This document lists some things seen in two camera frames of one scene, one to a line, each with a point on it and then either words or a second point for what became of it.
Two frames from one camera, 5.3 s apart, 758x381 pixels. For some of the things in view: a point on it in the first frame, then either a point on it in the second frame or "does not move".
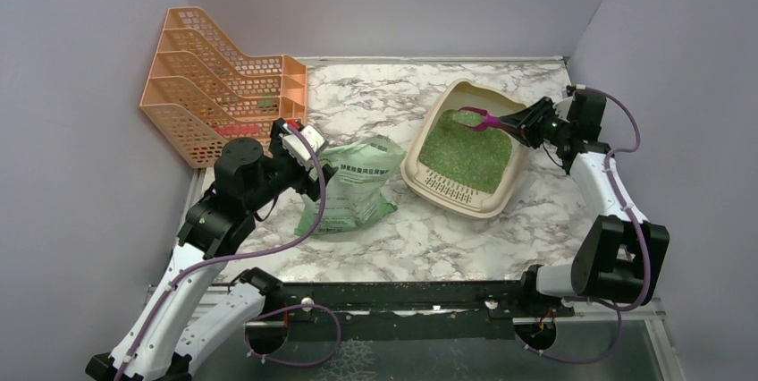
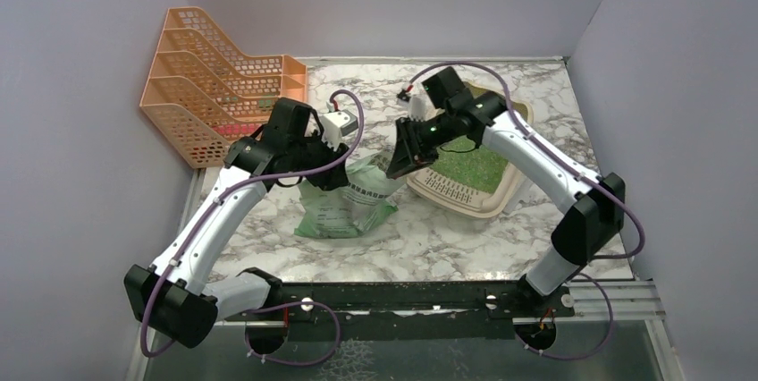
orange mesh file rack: [206, 91] does not move
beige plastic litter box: [450, 194] does not move
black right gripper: [524, 123] to [408, 151]
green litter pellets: [481, 158] does not move
